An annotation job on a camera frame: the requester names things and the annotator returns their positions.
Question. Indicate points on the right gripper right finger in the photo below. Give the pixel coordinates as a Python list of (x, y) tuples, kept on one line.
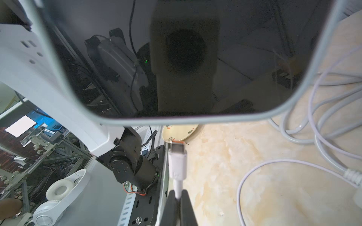
[(187, 215)]

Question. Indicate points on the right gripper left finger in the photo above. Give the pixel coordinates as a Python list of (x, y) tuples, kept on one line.
[(171, 211)]

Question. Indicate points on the black smartphone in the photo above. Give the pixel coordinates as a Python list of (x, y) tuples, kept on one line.
[(171, 77)]

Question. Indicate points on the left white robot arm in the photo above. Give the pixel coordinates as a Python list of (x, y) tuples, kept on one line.
[(26, 68)]

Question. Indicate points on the yellow round plate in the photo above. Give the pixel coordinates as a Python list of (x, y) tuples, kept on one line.
[(178, 132)]

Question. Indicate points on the white headphones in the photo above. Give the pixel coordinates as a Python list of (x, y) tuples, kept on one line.
[(60, 195)]

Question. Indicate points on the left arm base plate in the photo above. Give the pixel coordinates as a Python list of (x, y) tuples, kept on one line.
[(147, 210)]

